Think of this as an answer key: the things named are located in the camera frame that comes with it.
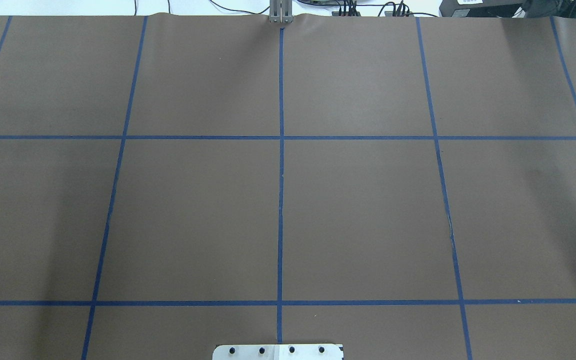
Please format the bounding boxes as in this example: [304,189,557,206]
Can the brown paper table mat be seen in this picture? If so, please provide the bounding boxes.
[0,13,576,360]

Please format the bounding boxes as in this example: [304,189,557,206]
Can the aluminium frame post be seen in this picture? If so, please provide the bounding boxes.
[269,0,294,24]

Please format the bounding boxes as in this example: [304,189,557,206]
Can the white camera stand base plate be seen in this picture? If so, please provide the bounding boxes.
[212,343,345,360]

